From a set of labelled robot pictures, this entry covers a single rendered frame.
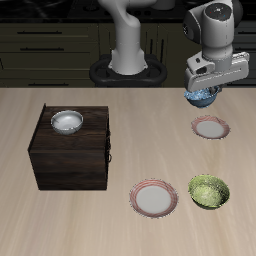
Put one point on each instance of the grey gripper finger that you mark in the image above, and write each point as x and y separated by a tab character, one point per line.
212	90

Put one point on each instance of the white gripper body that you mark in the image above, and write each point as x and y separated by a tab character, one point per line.
226	73

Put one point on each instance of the blue bowl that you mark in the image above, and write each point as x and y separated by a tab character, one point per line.
201	98

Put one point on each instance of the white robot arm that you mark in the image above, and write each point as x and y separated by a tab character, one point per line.
128	43

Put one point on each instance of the small red-rimmed white plate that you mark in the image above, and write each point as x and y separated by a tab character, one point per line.
210	128

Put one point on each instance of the green bowl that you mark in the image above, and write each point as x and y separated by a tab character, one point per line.
208	192

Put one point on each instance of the large red-rimmed white plate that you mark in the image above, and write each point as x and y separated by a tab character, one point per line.
153	198

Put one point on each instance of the white bowl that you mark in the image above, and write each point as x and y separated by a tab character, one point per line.
67	122

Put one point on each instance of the dark wooden cabinet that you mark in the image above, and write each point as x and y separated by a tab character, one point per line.
73	160

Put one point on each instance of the dark kitchen cupboards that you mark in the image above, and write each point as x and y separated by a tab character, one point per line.
50	50

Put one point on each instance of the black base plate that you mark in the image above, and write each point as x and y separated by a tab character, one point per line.
156	75

